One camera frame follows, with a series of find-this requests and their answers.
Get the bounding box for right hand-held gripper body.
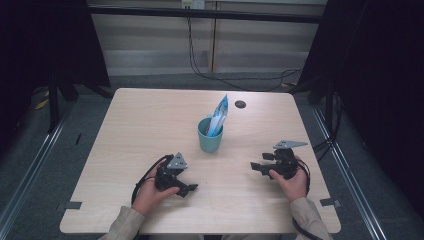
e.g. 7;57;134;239
270;139;309;181

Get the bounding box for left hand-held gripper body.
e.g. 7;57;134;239
154;151;189;194

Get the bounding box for teal cup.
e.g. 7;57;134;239
197;116;225;154

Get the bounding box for white blue toothpaste tube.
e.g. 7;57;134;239
205;94;230;138

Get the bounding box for person's right hand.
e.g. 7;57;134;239
268;155;310;203

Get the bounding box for person's left hand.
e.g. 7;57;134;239
131;168;181;217

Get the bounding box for grey tape strip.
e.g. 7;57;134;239
55;200;83;212
319;197;342;209

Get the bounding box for black curtain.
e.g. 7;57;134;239
0;0;112;158
297;0;424;219

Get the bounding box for black horizontal bar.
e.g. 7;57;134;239
87;5;324;25

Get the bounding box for yellow item on floor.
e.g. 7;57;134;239
34;98;50;111

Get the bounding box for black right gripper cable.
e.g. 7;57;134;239
291;156;325;240

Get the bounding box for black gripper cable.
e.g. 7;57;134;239
291;156;325;240
130;153;175;206

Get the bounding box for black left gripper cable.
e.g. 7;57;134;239
130;153;175;206

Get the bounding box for black stand with cables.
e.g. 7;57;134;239
313;81;344;163

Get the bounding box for metal floor rail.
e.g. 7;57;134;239
0;99;78;232
311;105;388;240

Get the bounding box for black cable from outlet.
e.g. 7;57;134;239
186;8;304;93

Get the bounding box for white wall outlet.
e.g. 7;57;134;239
180;0;206;10

